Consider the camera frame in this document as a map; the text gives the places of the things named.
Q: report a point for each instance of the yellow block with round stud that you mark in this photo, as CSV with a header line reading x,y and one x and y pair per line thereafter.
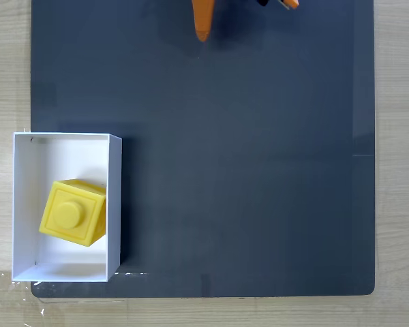
x,y
71,213

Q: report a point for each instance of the white open cardboard box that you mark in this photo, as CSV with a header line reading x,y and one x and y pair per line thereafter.
x,y
27,170

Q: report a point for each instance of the dark grey table mat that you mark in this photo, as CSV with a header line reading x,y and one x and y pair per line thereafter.
x,y
259,170

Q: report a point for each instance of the clear adhesive tape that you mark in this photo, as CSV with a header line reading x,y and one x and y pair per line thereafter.
x,y
0,282

